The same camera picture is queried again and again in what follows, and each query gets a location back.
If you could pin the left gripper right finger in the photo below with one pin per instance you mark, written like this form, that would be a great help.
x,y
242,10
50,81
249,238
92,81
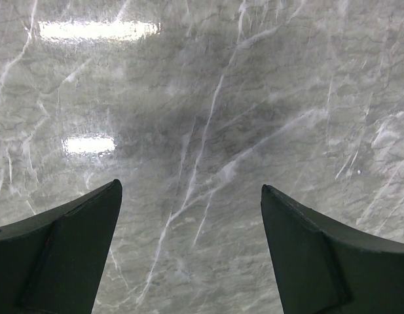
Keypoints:
x,y
324,266

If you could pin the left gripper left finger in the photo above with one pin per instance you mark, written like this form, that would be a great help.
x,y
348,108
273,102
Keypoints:
x,y
53,262

